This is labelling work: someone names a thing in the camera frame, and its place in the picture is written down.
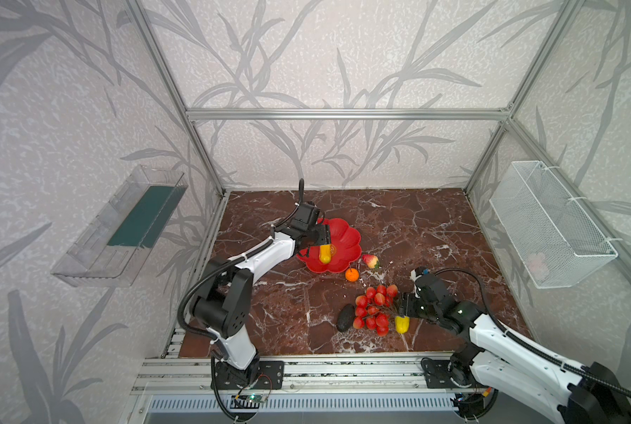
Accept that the yellow orange fake mango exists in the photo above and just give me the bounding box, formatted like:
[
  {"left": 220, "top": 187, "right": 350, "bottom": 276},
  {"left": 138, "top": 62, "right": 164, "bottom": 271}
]
[{"left": 318, "top": 244, "right": 332, "bottom": 265}]

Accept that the yellow green fake fruit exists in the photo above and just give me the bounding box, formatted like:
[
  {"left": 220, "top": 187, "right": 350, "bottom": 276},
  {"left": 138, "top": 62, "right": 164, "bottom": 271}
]
[{"left": 394, "top": 316, "right": 410, "bottom": 334}]

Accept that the red flower-shaped fruit bowl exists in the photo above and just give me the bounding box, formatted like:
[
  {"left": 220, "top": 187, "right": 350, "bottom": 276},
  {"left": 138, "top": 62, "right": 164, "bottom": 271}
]
[{"left": 297, "top": 218, "right": 362, "bottom": 274}]

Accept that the red fake cherry tomato bunch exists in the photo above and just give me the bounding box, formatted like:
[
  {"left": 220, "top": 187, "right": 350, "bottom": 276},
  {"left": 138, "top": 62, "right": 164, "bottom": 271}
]
[{"left": 352, "top": 284, "right": 400, "bottom": 337}]

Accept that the small fake orange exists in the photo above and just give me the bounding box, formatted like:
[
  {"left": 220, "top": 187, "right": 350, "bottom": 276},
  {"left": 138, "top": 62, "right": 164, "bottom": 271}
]
[{"left": 345, "top": 268, "right": 360, "bottom": 283}]

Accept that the red fake peach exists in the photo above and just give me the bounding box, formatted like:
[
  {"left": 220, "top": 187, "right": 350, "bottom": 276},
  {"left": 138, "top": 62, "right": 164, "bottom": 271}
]
[{"left": 361, "top": 254, "right": 380, "bottom": 270}]

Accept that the dark green fake avocado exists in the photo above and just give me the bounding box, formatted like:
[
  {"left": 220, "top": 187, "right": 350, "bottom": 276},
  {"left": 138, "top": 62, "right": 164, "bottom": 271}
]
[{"left": 336, "top": 304, "right": 356, "bottom": 333}]

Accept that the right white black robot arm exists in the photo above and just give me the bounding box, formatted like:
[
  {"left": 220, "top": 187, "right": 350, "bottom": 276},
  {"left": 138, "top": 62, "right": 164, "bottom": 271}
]
[{"left": 396, "top": 268, "right": 631, "bottom": 423}]

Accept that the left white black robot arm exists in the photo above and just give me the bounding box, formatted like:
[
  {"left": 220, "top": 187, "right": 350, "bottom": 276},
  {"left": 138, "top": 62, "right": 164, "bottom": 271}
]
[{"left": 177, "top": 201, "right": 331, "bottom": 372}]

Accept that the pink object in basket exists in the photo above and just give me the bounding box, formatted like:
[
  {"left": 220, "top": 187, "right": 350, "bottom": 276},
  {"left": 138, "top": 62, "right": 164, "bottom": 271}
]
[{"left": 526, "top": 253, "right": 550, "bottom": 281}]

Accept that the green circuit board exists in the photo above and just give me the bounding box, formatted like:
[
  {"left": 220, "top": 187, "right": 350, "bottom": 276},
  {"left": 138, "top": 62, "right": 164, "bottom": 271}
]
[{"left": 232, "top": 393, "right": 270, "bottom": 409}]

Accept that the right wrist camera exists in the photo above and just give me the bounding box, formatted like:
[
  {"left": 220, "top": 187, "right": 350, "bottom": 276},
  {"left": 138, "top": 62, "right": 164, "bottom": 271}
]
[{"left": 410, "top": 267, "right": 430, "bottom": 282}]

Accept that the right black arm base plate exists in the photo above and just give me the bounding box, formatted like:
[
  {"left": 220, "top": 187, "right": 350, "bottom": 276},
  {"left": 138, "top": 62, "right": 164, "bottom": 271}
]
[{"left": 420, "top": 357, "right": 497, "bottom": 393}]

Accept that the white wire mesh basket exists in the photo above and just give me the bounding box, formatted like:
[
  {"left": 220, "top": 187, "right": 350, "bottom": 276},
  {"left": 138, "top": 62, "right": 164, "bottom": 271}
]
[{"left": 490, "top": 161, "right": 619, "bottom": 289}]

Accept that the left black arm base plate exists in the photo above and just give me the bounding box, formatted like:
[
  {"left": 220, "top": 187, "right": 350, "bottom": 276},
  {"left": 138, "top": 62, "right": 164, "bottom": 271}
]
[{"left": 213, "top": 360, "right": 285, "bottom": 390}]

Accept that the clear plastic wall bin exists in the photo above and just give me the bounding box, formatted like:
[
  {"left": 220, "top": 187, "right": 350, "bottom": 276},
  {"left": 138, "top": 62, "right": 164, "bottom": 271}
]
[{"left": 52, "top": 165, "right": 188, "bottom": 288}]

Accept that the aluminium front rail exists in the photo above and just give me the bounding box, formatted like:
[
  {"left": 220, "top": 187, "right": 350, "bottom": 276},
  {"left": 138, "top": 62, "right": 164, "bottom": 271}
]
[{"left": 129, "top": 356, "right": 577, "bottom": 397}]

